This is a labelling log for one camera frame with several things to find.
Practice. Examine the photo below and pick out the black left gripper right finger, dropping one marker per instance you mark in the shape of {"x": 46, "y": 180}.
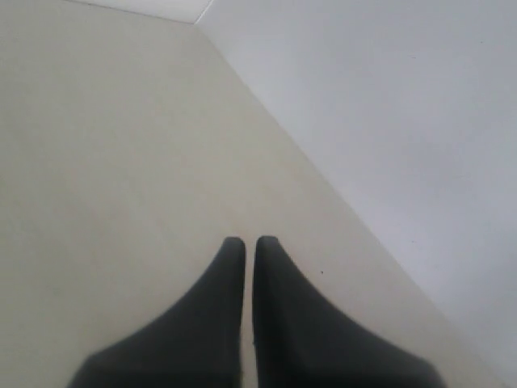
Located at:
{"x": 303, "y": 340}

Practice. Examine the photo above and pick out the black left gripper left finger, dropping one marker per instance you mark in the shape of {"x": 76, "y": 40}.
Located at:
{"x": 195, "y": 343}

